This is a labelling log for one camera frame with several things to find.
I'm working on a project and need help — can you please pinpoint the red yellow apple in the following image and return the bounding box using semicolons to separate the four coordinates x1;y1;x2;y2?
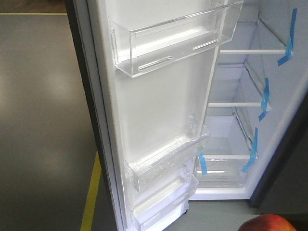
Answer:
238;214;296;231

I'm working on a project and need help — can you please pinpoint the middle clear door bin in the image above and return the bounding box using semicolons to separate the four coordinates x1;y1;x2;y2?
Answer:
125;116;210;192

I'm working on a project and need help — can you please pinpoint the clear fridge crisper drawer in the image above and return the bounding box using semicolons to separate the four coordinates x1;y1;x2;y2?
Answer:
196;155;249;189

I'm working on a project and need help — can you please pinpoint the lower clear door bin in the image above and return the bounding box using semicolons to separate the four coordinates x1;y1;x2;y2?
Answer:
128;162;199;231

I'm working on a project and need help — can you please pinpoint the dark grey fridge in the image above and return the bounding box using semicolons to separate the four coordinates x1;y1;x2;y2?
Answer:
191;0;308;206

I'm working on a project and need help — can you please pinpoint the white fridge door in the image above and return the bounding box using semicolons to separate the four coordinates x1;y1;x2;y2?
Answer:
64;0;245;231

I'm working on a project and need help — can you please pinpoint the clear door bin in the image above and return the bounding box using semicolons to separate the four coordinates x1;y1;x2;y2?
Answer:
125;116;210;192
128;162;199;231
109;0;243;78

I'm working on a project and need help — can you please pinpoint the upper clear door bin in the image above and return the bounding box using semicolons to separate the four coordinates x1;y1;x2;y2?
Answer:
109;0;243;78

